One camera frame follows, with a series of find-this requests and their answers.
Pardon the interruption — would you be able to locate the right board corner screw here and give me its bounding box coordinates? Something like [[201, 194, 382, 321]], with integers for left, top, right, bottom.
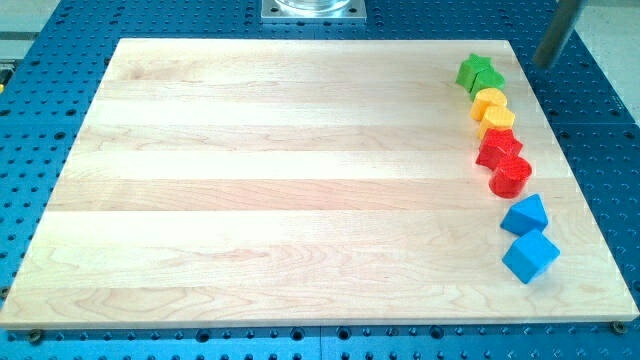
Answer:
[[610, 321, 627, 335]]

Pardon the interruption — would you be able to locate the grey metal pusher rod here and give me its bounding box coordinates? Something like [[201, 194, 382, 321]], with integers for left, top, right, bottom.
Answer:
[[532, 0, 589, 69]]

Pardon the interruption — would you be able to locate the blue cube block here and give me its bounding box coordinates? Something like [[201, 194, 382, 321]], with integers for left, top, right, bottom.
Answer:
[[502, 230, 561, 284]]

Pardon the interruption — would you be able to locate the red cylinder block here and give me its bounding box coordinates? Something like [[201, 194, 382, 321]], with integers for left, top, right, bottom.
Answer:
[[489, 155, 532, 199]]

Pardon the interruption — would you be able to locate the left board corner screw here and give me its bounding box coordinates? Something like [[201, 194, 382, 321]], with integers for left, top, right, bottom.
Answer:
[[26, 329, 44, 344]]

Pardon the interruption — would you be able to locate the green round block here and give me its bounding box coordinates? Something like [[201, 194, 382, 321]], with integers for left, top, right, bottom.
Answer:
[[470, 69, 506, 100]]

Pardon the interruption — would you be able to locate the green star block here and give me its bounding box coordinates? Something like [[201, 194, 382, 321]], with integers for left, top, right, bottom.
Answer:
[[455, 53, 492, 92]]

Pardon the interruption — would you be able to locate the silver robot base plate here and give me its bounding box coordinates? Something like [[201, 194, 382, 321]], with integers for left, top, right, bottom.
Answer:
[[260, 0, 367, 23]]

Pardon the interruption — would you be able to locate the blue triangle block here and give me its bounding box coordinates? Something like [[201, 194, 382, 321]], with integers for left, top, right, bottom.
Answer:
[[500, 194, 549, 235]]

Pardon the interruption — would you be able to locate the yellow hexagon block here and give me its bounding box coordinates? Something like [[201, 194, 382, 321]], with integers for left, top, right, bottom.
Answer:
[[477, 106, 515, 139]]

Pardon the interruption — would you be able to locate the red star block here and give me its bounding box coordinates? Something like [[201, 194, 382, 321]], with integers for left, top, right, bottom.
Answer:
[[475, 129, 523, 170]]

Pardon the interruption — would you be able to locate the light wooden board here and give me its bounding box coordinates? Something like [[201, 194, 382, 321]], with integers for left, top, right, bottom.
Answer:
[[1, 38, 638, 329]]

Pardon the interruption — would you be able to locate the board corner screw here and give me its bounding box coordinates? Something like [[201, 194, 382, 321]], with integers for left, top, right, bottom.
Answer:
[[610, 321, 627, 335], [26, 329, 44, 344]]

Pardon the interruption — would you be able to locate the yellow round block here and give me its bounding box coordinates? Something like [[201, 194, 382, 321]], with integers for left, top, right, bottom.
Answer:
[[470, 88, 508, 121]]

